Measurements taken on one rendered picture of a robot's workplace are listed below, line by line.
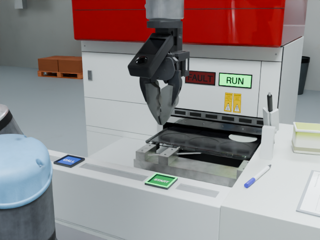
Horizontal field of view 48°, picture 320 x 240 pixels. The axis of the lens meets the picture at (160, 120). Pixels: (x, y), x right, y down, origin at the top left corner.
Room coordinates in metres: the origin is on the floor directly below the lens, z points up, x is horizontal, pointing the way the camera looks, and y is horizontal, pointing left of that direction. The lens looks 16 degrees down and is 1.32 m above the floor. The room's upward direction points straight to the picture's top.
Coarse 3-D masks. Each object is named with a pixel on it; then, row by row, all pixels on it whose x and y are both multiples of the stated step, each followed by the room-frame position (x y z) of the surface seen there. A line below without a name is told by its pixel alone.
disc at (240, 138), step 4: (232, 136) 1.22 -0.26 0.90; (236, 136) 1.22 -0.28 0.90; (240, 136) 1.22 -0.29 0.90; (244, 136) 1.22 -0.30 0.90; (248, 136) 1.22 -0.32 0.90; (252, 136) 1.22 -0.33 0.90; (236, 140) 1.18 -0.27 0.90; (240, 140) 1.18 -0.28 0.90; (244, 140) 1.18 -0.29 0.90; (248, 140) 1.18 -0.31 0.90; (252, 140) 1.18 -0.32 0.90
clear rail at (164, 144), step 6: (162, 144) 1.15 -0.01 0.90; (168, 144) 1.14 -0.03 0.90; (174, 144) 1.13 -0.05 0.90; (192, 150) 1.10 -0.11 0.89; (198, 150) 1.09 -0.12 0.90; (204, 150) 1.08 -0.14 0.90; (210, 150) 1.07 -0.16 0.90; (222, 156) 1.05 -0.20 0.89; (228, 156) 1.04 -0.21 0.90; (234, 156) 1.04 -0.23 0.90; (240, 156) 1.03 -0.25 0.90; (246, 156) 1.03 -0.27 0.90
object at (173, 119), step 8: (168, 120) 1.35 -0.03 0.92; (176, 120) 1.33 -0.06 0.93; (184, 120) 1.32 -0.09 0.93; (192, 120) 1.30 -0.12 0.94; (200, 120) 1.29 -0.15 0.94; (208, 120) 1.28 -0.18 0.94; (160, 128) 1.36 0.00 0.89; (216, 128) 1.26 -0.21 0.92; (224, 128) 1.25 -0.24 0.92; (232, 128) 1.23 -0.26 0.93; (240, 128) 1.22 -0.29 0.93; (248, 128) 1.21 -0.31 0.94; (256, 128) 1.20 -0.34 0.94
